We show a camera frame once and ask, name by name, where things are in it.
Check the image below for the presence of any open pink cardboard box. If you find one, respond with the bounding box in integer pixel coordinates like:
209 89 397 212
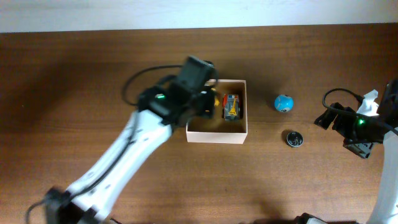
186 80 248 144

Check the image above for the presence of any right black cable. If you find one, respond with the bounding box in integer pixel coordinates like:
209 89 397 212
322 88 398 137

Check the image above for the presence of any left black cable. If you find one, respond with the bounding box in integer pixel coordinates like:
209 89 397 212
24 63 218 224

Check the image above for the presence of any blue toy ball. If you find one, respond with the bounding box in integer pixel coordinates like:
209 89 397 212
274 95 294 113

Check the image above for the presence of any black round disc toy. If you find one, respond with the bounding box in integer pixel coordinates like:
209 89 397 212
286 131 303 147

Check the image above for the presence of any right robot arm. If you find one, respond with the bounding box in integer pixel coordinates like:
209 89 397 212
314 79 397 223

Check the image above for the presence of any black cable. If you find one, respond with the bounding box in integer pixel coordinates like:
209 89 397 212
322 88 398 137
24 63 218 224

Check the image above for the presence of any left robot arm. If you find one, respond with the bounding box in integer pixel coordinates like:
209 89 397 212
42 56 218 223

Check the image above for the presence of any grey red toy truck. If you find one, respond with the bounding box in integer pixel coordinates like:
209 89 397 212
223 94 241 121

